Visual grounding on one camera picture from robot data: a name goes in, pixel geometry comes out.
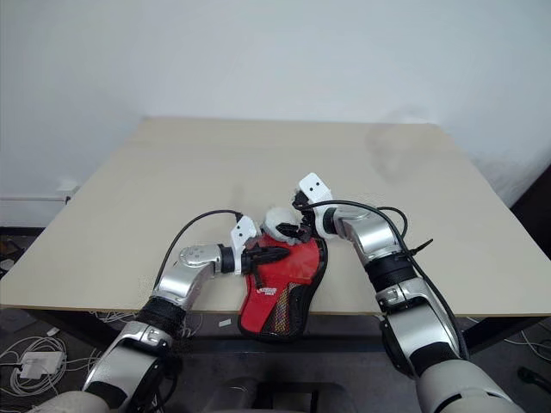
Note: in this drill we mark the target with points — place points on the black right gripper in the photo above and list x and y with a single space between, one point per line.
306 206

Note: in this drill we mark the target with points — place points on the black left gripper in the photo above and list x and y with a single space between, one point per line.
250 260

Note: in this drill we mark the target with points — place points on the red black pouch bag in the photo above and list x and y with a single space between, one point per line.
258 314

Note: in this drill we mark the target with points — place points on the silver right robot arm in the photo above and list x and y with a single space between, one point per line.
374 234

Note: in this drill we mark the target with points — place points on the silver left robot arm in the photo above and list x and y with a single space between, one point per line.
193 256

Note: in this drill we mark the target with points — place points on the white fluffy ball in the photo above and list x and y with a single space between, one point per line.
273 219

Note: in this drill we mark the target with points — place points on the small white tag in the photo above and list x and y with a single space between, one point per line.
225 323

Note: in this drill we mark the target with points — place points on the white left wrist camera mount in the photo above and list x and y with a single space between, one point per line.
243 232

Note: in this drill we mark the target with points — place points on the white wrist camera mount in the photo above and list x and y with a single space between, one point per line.
314 187
243 232

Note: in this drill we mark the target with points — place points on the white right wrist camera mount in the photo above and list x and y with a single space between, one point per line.
314 187

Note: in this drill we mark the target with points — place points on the black table frame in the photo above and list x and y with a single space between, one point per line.
340 328

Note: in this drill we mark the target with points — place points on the white wall socket box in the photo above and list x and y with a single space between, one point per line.
68 187

